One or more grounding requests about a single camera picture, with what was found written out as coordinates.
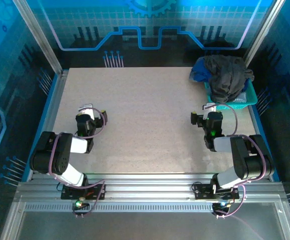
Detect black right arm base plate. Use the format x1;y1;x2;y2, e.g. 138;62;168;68
193;181;240;201

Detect aluminium mounting beam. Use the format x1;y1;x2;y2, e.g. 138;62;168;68
17;173;285;205

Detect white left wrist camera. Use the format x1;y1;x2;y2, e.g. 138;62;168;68
78;103;95;121

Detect right controller board green light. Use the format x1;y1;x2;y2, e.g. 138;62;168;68
212;201;232;213

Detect blue printed t-shirt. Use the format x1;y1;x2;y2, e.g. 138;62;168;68
189;58;212;83

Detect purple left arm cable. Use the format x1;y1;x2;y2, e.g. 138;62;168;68
48;106;108;219

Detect dark grey trousers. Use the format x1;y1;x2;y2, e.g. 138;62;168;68
201;55;255;104

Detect controller board green light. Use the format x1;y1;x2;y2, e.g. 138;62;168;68
212;201;232;213
72;197;90;213

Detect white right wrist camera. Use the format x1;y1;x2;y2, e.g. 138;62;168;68
202;102;218;112

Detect teal plastic basket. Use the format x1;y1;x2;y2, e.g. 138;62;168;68
204;79;258;111

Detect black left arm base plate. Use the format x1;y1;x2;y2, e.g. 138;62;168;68
61;183;107;201

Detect left controller board green light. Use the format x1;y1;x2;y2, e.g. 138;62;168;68
72;197;90;213

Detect slotted grey cable duct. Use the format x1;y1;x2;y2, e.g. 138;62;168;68
24;202;217;213

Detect grey metal panel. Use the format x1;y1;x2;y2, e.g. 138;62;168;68
0;194;290;240

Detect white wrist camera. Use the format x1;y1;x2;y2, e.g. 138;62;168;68
78;103;95;121
202;102;218;112

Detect aluminium frame post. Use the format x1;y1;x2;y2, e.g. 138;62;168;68
12;0;64;76
243;0;285;67

